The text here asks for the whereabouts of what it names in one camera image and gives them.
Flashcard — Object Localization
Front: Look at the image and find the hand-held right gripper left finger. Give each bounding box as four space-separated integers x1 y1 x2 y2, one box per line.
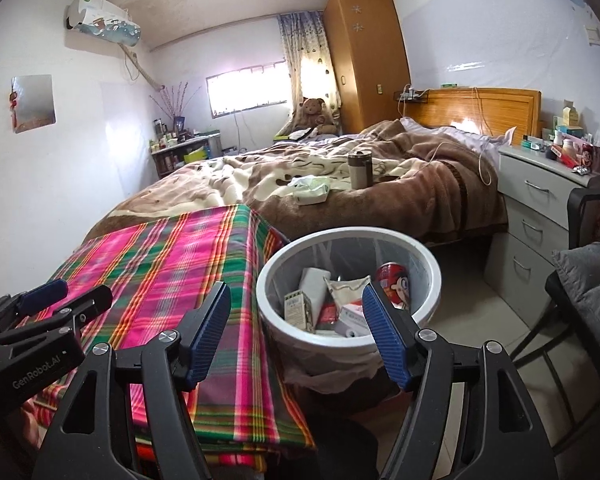
45 281 232 480

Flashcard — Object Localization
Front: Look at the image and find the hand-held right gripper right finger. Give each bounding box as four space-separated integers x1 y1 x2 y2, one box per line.
361 281 553 480

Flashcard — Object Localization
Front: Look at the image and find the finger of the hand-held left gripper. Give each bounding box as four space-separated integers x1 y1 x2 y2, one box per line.
0 280 70 333
0 285 114 346

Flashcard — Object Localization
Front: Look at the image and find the purple white ointment box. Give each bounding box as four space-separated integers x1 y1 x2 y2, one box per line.
336 304 372 337

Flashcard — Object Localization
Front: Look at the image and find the white round waste bin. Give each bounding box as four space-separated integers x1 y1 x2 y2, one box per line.
256 227 442 361

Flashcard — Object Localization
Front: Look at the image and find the red printed can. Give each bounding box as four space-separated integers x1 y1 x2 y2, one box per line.
376 262 413 311

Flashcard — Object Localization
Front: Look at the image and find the pale purple milk carton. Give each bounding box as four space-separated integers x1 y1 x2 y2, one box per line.
302 267 332 311

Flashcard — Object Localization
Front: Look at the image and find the brown printed carton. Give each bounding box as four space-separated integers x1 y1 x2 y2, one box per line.
284 292 317 333

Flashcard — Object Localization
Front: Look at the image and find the pink plaid blanket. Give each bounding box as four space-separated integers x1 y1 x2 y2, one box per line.
30 204 317 461

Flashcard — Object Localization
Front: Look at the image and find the dark cloth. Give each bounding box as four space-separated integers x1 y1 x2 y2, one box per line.
315 412 381 480

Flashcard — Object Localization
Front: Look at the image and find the brown patterned blanket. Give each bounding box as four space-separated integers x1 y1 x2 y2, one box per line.
85 120 510 251

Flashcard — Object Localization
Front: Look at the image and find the white tissue pack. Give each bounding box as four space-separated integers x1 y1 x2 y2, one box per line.
289 176 331 207

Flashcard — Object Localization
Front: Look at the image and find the brown thermos flask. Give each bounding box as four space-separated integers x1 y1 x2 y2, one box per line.
347 150 373 190

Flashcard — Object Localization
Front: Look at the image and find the small shelf unit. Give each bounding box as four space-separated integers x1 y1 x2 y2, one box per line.
150 132 223 178

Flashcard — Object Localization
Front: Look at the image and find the row of small jars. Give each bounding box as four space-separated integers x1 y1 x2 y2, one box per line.
150 119 196 153

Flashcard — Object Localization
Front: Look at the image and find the red hanging ornament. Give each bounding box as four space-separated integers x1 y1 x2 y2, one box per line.
7 80 23 128

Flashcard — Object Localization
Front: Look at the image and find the grey nightstand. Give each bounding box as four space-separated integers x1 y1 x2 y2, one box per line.
482 145 600 316

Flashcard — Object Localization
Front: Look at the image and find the vase with dry branches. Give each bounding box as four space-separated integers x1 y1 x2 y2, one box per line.
150 81 201 133

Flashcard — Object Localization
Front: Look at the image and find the grey cushion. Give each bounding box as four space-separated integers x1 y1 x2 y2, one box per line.
552 240 600 341

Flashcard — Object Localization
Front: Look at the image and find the lavender pillow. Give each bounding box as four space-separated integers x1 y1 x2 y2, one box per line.
400 117 503 153

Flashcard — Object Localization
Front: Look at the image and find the black office chair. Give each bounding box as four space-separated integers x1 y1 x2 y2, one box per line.
510 187 600 461

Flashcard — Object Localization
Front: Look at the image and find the brown teddy bear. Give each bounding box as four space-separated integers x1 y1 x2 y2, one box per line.
295 97 338 136

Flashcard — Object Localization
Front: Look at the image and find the window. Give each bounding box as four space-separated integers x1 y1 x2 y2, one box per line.
206 59 288 118

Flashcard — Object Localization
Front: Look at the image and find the wrapped air conditioner pipe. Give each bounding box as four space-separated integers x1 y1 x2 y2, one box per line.
120 42 163 88

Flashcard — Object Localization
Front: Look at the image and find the wooden headboard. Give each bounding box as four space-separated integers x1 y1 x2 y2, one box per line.
420 87 542 147

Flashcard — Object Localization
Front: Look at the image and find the cluster of bottles and boxes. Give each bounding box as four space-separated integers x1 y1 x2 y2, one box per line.
522 101 600 176

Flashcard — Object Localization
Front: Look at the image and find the wooden wardrobe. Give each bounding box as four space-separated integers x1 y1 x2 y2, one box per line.
322 0 412 133

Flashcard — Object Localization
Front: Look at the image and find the white air conditioner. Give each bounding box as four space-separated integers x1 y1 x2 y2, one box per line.
64 0 142 47

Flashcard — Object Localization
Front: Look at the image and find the patterned curtain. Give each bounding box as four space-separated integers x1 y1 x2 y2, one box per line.
277 10 342 126

